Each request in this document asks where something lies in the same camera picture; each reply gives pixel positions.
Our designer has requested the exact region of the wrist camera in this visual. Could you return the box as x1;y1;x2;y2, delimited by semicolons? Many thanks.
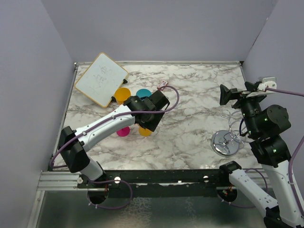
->
257;77;277;92
157;80;168;91

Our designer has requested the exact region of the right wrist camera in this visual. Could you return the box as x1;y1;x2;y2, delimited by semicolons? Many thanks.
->
257;77;277;92

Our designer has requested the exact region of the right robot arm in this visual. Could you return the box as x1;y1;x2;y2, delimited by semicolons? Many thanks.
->
218;77;304;228

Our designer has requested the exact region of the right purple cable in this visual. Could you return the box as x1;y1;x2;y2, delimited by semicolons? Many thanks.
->
265;86;304;205

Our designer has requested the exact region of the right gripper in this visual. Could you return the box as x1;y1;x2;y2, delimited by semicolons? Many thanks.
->
219;81;265;135

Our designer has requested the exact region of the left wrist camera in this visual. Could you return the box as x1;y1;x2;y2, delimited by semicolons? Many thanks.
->
157;80;168;91

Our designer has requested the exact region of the white dry-erase board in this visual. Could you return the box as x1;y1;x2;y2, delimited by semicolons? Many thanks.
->
75;53;128;107

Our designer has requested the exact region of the pink wine glass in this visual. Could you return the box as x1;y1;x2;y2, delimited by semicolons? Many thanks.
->
116;127;130;137

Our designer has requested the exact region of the orange wine glass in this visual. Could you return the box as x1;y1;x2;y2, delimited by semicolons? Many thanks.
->
114;87;131;105
138;127;152;137

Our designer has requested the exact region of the blue wine glass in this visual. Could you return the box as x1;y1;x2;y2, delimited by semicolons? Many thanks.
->
136;88;152;99

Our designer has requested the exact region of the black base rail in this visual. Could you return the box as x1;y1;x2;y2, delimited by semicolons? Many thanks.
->
78;161;241;198

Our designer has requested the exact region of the chrome wine glass rack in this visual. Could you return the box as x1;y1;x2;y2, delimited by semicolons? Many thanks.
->
210;109;250;158

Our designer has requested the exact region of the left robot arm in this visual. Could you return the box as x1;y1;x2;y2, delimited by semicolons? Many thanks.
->
57;91;170;188

